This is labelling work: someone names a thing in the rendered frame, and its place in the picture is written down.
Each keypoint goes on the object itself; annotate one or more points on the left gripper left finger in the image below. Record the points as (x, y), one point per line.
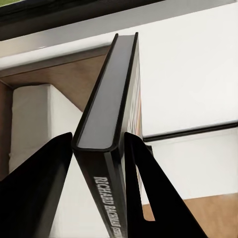
(29, 196)

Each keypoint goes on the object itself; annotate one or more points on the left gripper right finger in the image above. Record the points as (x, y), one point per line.
(173, 219)

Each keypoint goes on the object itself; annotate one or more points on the bed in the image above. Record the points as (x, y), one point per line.
(39, 102)

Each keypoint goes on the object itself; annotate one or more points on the hardback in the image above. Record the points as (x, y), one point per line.
(113, 108)

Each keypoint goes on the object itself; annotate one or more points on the sliding door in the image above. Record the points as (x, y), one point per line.
(217, 215)

